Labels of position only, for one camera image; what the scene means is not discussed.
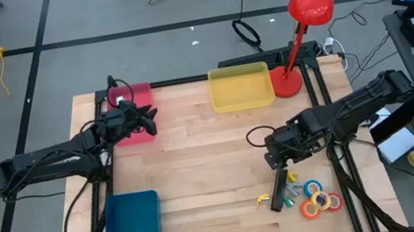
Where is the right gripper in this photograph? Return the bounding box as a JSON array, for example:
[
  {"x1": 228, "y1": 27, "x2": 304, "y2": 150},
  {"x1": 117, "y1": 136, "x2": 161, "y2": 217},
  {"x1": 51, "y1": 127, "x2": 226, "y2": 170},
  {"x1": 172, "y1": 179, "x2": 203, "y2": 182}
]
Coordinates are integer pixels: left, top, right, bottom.
[{"x1": 259, "y1": 120, "x2": 326, "y2": 173}]

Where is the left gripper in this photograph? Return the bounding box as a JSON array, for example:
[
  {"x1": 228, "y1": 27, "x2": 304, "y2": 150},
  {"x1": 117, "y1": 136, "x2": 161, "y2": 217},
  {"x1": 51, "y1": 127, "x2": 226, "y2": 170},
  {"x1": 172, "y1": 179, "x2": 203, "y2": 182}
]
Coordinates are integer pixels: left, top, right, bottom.
[{"x1": 93, "y1": 94, "x2": 163, "y2": 146}]

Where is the yellow staple remover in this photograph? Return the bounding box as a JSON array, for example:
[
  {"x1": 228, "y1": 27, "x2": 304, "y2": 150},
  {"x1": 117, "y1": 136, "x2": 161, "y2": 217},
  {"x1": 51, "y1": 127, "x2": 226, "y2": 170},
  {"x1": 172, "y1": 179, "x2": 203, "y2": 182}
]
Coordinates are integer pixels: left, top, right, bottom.
[
  {"x1": 254, "y1": 191, "x2": 273, "y2": 210},
  {"x1": 285, "y1": 169, "x2": 301, "y2": 185}
]

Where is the blue tape roll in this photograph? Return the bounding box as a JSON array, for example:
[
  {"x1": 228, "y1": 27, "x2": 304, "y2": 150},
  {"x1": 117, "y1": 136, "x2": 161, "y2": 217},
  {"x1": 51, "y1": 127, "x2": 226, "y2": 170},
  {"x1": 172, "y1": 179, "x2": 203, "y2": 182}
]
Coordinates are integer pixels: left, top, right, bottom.
[{"x1": 301, "y1": 177, "x2": 325, "y2": 200}]

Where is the green staple remover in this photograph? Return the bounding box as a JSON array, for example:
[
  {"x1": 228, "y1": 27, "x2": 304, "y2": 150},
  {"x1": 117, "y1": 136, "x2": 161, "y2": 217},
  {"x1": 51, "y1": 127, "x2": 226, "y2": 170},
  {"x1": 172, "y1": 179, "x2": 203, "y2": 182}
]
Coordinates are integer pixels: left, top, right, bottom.
[{"x1": 282, "y1": 194, "x2": 297, "y2": 209}]

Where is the yellow tape roll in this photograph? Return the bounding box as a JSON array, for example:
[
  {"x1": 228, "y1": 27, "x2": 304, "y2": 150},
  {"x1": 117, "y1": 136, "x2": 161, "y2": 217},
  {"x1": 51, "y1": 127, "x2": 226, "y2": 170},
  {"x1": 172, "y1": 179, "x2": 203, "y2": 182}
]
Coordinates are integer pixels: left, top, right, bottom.
[{"x1": 308, "y1": 188, "x2": 334, "y2": 214}]

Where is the red tape roll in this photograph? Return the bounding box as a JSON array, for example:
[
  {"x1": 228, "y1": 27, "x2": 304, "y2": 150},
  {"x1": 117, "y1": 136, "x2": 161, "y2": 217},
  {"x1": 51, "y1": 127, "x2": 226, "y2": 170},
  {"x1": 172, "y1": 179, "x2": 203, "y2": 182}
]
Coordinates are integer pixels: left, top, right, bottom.
[{"x1": 323, "y1": 190, "x2": 346, "y2": 214}]

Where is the light blue staple remover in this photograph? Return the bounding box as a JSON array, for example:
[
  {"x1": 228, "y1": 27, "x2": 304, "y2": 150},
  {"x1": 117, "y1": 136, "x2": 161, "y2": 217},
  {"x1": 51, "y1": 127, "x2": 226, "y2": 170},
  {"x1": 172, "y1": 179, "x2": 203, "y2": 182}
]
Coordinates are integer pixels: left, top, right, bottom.
[{"x1": 285, "y1": 181, "x2": 305, "y2": 200}]

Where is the purple staple remover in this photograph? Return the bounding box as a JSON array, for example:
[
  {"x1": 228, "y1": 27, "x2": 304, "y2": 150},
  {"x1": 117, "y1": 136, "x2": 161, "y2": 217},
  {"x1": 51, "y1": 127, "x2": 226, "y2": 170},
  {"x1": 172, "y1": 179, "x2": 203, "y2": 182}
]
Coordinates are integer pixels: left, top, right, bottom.
[{"x1": 315, "y1": 192, "x2": 330, "y2": 207}]

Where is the orange tape roll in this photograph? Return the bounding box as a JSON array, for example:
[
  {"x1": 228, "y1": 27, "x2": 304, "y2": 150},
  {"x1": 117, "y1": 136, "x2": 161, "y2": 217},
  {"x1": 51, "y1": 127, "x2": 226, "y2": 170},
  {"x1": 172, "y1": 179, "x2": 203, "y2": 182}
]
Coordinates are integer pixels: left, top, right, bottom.
[{"x1": 298, "y1": 197, "x2": 323, "y2": 222}]

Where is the pink translucent plastic bin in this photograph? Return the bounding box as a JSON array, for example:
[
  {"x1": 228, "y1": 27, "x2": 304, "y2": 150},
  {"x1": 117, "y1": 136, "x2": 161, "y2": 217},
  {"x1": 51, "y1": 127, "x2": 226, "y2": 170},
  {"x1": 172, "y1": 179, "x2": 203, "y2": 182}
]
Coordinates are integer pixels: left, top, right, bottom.
[{"x1": 103, "y1": 80, "x2": 161, "y2": 150}]

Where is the yellow translucent plastic bin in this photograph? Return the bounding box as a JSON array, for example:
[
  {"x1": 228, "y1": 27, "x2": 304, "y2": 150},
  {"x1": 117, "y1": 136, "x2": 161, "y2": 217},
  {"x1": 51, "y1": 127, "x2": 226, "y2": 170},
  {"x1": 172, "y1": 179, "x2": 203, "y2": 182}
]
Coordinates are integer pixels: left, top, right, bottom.
[{"x1": 205, "y1": 58, "x2": 278, "y2": 116}]

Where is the white box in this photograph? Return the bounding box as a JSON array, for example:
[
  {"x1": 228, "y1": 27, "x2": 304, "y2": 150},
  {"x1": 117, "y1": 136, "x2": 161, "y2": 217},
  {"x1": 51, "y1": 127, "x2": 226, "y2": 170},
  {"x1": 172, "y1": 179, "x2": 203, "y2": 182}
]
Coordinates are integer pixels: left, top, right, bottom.
[{"x1": 374, "y1": 125, "x2": 414, "y2": 167}]

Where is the white charger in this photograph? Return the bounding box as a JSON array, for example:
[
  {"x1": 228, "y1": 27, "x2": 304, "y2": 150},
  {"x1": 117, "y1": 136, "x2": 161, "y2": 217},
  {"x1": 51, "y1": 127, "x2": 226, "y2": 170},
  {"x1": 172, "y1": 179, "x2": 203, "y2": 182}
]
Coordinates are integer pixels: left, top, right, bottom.
[{"x1": 321, "y1": 33, "x2": 345, "y2": 56}]

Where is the red desk lamp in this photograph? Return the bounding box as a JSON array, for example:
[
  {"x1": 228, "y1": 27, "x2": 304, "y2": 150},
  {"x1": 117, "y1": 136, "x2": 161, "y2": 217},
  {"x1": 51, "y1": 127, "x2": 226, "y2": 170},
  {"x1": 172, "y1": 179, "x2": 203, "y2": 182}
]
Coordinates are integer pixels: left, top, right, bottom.
[{"x1": 256, "y1": 0, "x2": 359, "y2": 101}]

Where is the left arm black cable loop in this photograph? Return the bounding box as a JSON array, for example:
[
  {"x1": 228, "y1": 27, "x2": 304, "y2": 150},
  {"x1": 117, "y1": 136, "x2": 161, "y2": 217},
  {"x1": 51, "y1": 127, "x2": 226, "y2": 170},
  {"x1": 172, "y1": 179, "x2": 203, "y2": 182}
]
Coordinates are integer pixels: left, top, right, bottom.
[{"x1": 111, "y1": 76, "x2": 136, "y2": 106}]

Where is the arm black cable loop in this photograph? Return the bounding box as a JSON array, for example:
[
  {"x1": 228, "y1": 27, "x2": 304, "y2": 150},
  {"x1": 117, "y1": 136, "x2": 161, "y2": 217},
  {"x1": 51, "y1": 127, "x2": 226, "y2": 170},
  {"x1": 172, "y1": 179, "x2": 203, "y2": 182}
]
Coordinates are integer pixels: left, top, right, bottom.
[
  {"x1": 244, "y1": 122, "x2": 280, "y2": 151},
  {"x1": 111, "y1": 76, "x2": 136, "y2": 106}
]

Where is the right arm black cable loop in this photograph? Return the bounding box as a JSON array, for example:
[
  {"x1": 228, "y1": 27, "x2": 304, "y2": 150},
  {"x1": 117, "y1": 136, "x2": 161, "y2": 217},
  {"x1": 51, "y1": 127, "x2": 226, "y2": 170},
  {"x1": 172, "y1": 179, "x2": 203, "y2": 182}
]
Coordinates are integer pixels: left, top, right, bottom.
[{"x1": 244, "y1": 122, "x2": 280, "y2": 151}]

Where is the coiled black cable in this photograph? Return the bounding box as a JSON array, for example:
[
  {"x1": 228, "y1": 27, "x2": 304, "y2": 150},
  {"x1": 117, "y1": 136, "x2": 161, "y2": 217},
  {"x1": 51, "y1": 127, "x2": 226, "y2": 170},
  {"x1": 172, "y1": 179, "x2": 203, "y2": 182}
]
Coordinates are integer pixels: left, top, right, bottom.
[{"x1": 230, "y1": 15, "x2": 264, "y2": 56}]

